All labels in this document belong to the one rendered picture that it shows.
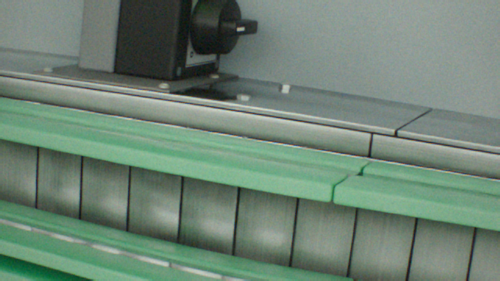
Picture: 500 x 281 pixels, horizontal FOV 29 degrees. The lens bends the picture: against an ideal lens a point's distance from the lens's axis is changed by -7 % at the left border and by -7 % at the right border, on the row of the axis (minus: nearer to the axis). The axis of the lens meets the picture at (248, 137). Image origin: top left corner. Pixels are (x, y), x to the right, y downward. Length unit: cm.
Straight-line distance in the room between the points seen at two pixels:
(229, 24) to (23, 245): 21
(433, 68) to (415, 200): 22
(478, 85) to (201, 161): 24
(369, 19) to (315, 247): 19
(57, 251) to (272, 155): 14
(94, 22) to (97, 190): 12
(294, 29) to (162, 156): 22
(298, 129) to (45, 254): 17
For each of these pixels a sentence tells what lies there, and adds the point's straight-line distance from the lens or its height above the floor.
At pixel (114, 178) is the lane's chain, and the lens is 67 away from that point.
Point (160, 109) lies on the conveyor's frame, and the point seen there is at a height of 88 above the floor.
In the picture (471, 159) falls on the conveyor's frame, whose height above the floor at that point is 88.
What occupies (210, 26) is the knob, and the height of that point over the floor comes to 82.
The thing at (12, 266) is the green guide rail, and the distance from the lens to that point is 64.
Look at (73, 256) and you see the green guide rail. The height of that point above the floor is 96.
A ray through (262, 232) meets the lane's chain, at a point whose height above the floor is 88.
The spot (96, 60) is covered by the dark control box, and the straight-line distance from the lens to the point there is 72.
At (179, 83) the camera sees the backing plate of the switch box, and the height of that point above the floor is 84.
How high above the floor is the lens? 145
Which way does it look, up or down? 67 degrees down
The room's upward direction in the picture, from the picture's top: 110 degrees counter-clockwise
